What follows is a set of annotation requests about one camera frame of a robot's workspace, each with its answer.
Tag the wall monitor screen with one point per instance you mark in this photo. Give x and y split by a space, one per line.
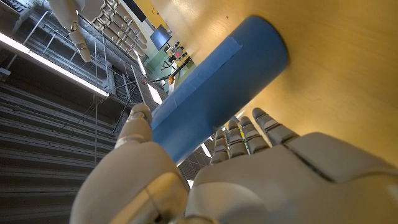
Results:
160 36

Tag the black metal stand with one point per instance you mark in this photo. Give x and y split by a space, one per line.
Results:
178 67

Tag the blue metal bottle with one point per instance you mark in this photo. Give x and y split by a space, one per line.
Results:
224 87

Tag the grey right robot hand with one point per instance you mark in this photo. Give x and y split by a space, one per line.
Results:
66 12

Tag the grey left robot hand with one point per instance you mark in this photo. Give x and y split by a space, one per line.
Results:
248 193

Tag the long ceiling light strip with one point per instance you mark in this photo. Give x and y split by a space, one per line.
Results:
56 67

